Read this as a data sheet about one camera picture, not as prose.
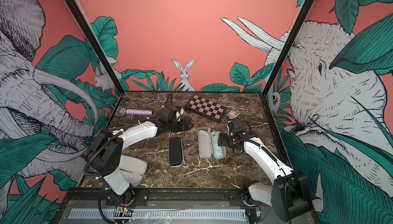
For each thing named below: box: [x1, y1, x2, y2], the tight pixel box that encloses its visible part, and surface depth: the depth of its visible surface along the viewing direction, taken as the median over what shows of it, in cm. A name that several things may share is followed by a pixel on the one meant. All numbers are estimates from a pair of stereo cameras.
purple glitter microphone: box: [125, 108, 154, 116], surface depth 106 cm
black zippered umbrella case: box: [168, 136, 184, 168], surface depth 88 cm
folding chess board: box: [184, 94, 228, 124], surface depth 110 cm
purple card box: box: [226, 107, 241, 120], surface depth 109 cm
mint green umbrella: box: [210, 130, 227, 160], surface depth 89 cm
